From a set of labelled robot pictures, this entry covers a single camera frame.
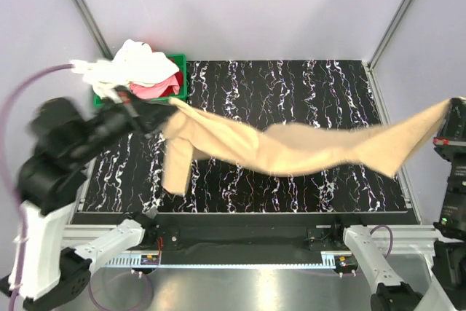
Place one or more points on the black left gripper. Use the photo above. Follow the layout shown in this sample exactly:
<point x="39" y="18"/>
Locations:
<point x="148" y="115"/>

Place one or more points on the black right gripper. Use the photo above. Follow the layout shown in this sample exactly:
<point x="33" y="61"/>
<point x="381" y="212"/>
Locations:
<point x="451" y="135"/>

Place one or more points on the beige t-shirt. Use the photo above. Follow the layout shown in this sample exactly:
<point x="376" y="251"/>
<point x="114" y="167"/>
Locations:
<point x="292" y="149"/>

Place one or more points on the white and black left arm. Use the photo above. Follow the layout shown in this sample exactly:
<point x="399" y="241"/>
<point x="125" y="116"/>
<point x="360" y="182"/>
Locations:
<point x="47" y="275"/>

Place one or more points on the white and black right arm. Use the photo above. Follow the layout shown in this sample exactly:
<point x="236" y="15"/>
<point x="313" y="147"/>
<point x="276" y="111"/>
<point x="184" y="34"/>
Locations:
<point x="444" y="247"/>

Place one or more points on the green plastic bin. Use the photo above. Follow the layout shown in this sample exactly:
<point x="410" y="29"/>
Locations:
<point x="150" y="76"/>

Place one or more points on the pink t-shirt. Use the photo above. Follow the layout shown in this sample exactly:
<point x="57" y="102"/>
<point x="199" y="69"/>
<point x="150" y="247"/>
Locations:
<point x="158" y="90"/>

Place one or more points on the white t-shirt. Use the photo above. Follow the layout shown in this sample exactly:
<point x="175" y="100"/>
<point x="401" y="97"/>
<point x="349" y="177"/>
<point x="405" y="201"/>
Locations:
<point x="130" y="48"/>

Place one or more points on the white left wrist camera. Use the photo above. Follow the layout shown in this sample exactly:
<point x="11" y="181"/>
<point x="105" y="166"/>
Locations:
<point x="99" y="67"/>

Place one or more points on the aluminium rail frame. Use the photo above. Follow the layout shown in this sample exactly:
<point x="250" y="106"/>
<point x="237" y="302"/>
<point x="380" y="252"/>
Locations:
<point x="418" y="238"/>

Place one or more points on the left aluminium corner post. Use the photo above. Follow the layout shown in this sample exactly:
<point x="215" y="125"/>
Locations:
<point x="93" y="28"/>

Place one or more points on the aluminium corner post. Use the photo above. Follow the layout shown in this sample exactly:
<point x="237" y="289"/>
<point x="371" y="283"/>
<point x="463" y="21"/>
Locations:
<point x="393" y="26"/>
<point x="93" y="28"/>

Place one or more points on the white slotted cable duct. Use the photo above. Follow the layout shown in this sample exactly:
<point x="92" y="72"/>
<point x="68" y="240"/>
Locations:
<point x="310" y="260"/>

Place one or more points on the right aluminium corner post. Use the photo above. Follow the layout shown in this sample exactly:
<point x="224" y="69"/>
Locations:
<point x="393" y="26"/>

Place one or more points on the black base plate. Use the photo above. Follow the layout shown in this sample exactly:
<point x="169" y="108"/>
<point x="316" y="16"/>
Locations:
<point x="251" y="234"/>

